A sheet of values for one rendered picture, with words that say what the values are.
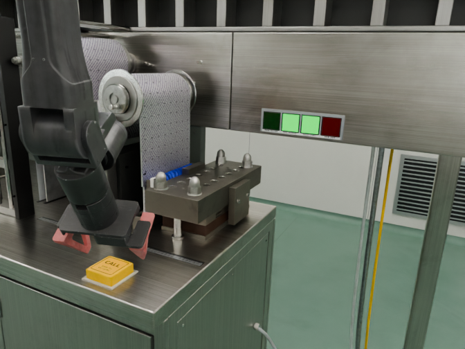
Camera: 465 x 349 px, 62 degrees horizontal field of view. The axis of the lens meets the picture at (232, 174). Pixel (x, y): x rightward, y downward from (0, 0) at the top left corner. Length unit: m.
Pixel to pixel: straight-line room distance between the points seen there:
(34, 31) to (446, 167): 1.13
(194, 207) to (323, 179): 2.79
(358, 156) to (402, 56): 2.49
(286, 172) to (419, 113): 2.71
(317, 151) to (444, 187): 2.39
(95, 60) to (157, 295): 0.73
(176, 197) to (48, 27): 0.60
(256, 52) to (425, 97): 0.48
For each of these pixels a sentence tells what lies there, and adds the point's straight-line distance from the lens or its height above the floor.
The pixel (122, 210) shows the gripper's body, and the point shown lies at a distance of 0.61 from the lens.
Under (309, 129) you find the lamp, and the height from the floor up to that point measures 1.17.
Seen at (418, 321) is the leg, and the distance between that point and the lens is 1.51.
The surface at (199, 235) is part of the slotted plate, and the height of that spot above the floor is 0.91.
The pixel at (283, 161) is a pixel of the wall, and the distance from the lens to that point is 3.74.
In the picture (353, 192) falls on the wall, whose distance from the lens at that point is 3.64.
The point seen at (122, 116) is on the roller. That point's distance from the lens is 1.06.
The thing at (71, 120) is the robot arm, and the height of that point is 1.28.
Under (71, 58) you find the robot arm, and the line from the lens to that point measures 0.48.
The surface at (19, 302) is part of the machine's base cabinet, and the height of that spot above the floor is 0.76.
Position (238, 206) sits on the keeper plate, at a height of 0.96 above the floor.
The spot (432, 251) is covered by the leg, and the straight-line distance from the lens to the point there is 1.40.
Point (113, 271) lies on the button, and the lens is 0.87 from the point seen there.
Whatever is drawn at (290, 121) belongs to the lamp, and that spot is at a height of 1.19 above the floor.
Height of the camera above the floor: 1.35
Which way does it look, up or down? 16 degrees down
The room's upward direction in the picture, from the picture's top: 2 degrees clockwise
